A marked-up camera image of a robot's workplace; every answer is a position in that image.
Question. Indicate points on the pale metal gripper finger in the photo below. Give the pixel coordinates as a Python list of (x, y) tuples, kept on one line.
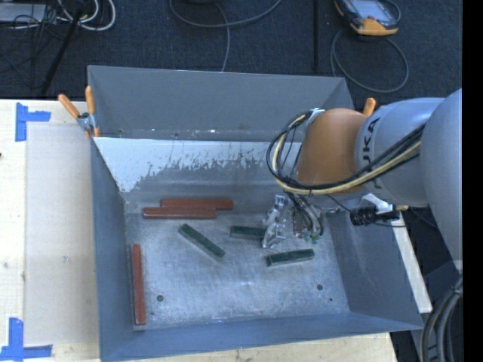
[(274, 236), (278, 206)]

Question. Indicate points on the dark green flat block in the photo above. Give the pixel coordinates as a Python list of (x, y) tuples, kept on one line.
[(202, 240), (290, 257), (247, 232)]

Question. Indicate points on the grey metal bin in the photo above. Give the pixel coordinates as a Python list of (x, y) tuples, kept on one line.
[(234, 289)]

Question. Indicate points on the red-brown flat block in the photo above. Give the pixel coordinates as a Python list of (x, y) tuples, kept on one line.
[(138, 285), (196, 204), (177, 213)]

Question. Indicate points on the black cylinder on white bracket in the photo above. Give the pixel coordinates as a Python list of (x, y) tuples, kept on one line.
[(368, 215)]

